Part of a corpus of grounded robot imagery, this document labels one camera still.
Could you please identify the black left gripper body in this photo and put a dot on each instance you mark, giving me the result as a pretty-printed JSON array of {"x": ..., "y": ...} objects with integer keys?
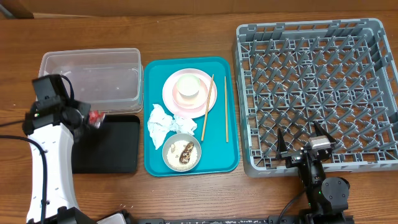
[{"x": 81, "y": 116}]

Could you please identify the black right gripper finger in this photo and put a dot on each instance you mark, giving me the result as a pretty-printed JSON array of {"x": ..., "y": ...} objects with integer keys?
[
  {"x": 281, "y": 146},
  {"x": 321, "y": 132}
]

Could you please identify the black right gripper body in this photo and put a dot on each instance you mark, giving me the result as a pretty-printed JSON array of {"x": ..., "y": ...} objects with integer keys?
[{"x": 301, "y": 157}]

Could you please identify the red foil wrapper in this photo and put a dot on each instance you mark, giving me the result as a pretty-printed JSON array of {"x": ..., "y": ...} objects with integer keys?
[{"x": 96, "y": 118}]

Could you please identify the white tissue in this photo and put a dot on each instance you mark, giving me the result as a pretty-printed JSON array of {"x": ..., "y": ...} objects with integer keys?
[{"x": 160, "y": 124}]

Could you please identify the brown food piece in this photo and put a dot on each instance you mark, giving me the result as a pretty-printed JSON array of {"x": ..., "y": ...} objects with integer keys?
[{"x": 186, "y": 153}]

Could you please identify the grey bowl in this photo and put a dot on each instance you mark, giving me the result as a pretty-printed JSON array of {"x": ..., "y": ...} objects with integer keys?
[{"x": 178, "y": 137}]

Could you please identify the white rice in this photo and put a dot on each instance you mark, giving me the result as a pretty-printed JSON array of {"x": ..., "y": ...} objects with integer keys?
[{"x": 174, "y": 153}]

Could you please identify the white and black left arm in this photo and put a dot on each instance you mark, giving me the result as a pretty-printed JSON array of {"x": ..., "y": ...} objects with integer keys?
[{"x": 51, "y": 127}]

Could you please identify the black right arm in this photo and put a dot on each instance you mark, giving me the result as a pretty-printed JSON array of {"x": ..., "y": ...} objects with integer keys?
[{"x": 327, "y": 196}]

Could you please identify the black tray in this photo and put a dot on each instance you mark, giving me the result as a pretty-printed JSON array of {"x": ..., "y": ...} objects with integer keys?
[{"x": 112, "y": 148}]

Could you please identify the clear plastic bin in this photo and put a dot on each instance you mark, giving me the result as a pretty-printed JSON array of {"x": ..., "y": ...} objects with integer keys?
[{"x": 110, "y": 80}]

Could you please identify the grey dish rack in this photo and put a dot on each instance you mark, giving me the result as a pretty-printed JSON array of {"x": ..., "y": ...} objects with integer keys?
[{"x": 338, "y": 73}]

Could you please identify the teal plastic tray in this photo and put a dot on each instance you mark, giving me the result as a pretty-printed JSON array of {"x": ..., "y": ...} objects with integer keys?
[{"x": 217, "y": 154}]

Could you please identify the wooden chopstick on tray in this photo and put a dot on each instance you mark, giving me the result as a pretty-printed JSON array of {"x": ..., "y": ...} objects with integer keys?
[{"x": 226, "y": 109}]

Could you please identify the wooden chopstick on plate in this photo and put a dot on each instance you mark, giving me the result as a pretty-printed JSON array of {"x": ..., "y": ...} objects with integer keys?
[{"x": 207, "y": 108}]

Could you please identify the large white plate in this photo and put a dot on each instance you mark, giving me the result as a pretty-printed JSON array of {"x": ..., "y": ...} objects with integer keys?
[{"x": 167, "y": 93}]

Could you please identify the white cup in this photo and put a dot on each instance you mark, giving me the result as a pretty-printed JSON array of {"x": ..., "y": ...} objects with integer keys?
[{"x": 188, "y": 85}]

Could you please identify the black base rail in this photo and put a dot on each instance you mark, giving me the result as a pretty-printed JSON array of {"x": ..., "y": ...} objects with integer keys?
[{"x": 125, "y": 217}]

